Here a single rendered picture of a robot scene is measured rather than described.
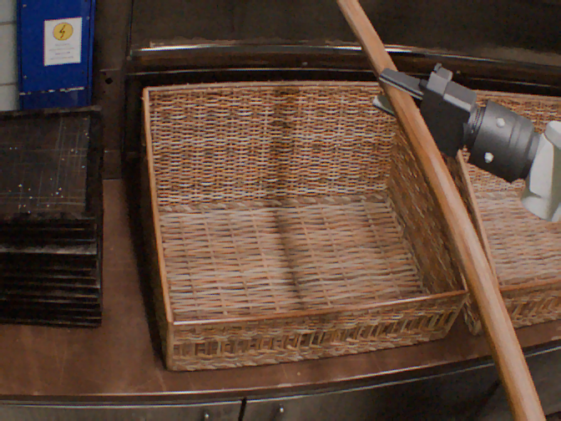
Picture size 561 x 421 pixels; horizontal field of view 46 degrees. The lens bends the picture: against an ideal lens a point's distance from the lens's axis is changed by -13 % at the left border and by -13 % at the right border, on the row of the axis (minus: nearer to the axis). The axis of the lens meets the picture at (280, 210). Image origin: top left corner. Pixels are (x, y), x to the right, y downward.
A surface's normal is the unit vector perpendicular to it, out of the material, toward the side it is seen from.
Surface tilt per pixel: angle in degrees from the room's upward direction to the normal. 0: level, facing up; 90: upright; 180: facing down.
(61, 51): 90
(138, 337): 0
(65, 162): 0
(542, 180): 68
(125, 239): 0
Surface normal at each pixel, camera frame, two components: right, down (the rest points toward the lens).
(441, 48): 0.24, 0.44
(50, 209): 0.15, -0.70
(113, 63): 0.20, 0.72
